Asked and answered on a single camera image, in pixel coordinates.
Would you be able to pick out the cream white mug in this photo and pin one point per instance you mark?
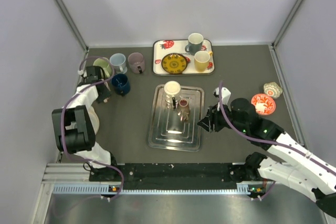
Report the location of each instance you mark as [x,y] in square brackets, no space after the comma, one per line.
[172,93]

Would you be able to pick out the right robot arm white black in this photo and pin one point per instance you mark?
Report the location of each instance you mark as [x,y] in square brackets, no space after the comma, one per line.
[305,172]

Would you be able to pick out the green patterned small bowl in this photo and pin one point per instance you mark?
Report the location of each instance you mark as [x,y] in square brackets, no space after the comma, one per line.
[273,90]

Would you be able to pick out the dark grey mug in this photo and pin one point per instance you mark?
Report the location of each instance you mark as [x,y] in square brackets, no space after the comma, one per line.
[195,41]

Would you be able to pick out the steel metal tray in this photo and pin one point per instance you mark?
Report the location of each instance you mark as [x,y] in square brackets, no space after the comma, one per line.
[167,130]

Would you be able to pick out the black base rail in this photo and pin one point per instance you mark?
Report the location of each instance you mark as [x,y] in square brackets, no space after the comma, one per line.
[186,176]

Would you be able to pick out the dark blue mug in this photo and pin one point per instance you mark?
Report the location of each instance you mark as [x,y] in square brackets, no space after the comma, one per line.
[120,83]

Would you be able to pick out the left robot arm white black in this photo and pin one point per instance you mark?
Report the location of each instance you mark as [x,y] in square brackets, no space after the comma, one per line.
[73,129]

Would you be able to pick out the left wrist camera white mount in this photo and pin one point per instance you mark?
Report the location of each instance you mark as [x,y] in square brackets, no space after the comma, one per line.
[82,73]

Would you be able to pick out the orange patterned small bowl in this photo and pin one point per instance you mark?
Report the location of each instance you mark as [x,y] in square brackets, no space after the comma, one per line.
[264,104]

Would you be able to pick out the light green mug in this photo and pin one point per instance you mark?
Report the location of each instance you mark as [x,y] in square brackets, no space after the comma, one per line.
[105,65]

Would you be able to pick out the purple mug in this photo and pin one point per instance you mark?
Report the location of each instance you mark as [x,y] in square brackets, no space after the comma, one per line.
[136,62]

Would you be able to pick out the light blue mug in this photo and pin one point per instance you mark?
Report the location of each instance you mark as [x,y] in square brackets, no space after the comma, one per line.
[118,61]

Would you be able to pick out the beige wavy plate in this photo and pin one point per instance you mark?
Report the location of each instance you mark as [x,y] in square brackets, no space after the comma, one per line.
[94,119]

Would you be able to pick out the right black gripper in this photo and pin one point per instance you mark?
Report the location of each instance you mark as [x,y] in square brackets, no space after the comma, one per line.
[213,114]

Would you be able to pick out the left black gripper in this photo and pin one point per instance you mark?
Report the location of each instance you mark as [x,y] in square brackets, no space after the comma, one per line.
[98,98]

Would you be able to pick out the small brown mug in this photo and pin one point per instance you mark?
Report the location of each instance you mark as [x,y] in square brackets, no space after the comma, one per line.
[183,110]

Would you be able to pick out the yellow patterned plate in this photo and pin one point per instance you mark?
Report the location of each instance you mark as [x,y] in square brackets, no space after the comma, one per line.
[174,63]

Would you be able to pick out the strawberry pattern white tray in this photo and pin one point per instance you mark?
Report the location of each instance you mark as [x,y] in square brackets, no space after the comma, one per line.
[161,48]

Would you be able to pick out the yellow mug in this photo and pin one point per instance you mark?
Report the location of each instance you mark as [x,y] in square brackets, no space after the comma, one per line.
[202,59]

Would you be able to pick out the pink mug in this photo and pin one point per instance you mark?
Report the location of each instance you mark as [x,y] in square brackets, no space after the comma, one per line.
[105,100]

